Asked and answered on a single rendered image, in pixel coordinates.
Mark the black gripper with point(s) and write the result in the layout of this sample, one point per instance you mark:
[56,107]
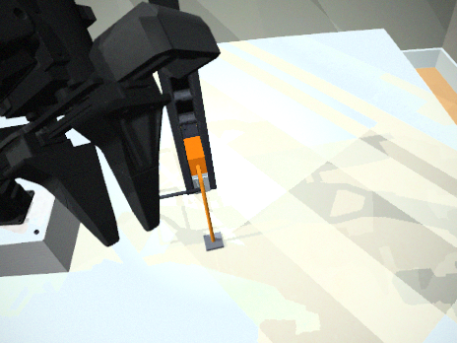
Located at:
[109,95]

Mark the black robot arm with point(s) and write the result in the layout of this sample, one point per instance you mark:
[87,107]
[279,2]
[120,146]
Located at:
[23,35]

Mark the orange power plug with cord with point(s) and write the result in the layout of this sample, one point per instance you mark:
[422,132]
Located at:
[197,163]

